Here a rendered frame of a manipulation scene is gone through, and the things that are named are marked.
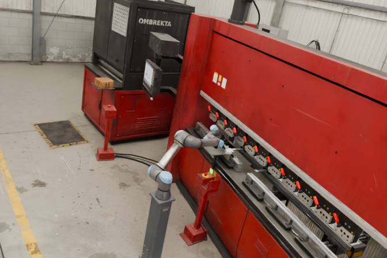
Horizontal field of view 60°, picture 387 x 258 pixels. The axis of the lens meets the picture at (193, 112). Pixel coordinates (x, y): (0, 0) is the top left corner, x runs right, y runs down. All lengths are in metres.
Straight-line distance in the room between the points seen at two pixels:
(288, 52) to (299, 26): 5.19
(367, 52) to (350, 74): 4.82
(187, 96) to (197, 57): 0.50
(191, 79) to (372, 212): 2.56
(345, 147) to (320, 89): 0.47
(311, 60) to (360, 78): 0.46
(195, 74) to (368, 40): 4.10
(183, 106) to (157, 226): 1.64
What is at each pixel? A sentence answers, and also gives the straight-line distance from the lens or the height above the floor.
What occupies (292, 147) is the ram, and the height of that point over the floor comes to 1.52.
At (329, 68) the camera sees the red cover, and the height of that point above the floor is 2.23.
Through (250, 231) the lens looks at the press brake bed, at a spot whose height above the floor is 0.60.
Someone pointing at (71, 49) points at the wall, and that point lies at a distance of 9.91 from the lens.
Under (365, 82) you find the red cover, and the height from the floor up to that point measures 2.24.
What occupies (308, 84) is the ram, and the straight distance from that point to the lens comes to 2.80.
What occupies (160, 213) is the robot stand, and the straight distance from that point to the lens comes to 3.19.
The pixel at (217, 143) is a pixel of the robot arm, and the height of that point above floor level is 1.20.
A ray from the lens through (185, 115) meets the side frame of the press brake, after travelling 4.34.
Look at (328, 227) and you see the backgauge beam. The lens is 3.16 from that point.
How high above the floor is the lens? 2.61
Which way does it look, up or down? 21 degrees down
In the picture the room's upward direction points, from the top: 11 degrees clockwise
